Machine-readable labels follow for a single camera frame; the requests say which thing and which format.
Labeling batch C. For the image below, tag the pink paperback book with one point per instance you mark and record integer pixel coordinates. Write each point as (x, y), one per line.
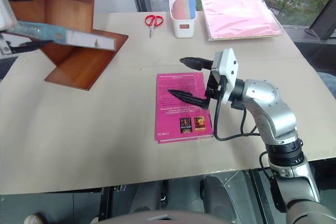
(178, 111)

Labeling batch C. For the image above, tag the blue sponge pad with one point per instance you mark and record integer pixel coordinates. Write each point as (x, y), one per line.
(192, 5)

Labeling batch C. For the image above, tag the teal and white book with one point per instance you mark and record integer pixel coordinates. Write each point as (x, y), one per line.
(78, 37)

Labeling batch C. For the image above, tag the pink sponge pad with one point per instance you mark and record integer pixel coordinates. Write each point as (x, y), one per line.
(180, 7)

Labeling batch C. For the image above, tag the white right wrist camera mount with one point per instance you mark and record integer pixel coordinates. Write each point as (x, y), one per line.
(228, 69)

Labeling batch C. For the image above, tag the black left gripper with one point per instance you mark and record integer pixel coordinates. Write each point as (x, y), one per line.
(4, 47)

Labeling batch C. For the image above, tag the pink paper stack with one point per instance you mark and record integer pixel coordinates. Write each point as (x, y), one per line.
(241, 19)

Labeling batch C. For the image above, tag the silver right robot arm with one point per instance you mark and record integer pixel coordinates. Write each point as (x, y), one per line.
(273, 108)

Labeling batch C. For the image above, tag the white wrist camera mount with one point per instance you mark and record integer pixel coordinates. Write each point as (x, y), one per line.
(5, 14)
(228, 69)

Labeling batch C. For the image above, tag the grey shoe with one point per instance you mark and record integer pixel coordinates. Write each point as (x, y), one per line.
(34, 219)

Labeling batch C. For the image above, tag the white plastic storage bin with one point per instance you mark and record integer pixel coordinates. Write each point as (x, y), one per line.
(183, 27)

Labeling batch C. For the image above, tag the wooden bookshelf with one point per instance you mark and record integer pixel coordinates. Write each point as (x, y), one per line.
(68, 11)

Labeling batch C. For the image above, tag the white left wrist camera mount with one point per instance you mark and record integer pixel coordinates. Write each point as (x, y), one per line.
(5, 14)

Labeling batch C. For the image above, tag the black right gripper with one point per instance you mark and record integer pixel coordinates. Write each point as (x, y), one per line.
(214, 90)

